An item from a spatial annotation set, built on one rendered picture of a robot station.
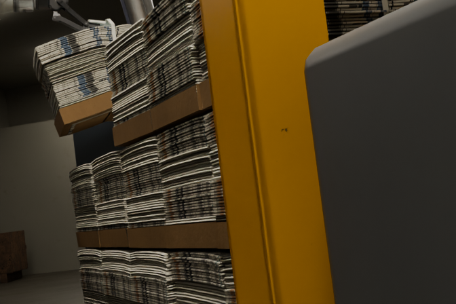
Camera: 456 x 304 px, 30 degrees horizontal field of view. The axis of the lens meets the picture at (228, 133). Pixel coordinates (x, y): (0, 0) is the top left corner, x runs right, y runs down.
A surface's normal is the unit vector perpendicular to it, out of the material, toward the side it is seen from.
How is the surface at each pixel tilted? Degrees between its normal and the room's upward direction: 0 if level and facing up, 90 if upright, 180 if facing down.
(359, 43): 75
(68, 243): 90
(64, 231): 90
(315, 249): 90
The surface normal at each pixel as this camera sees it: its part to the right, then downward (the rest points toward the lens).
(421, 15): -0.92, -0.18
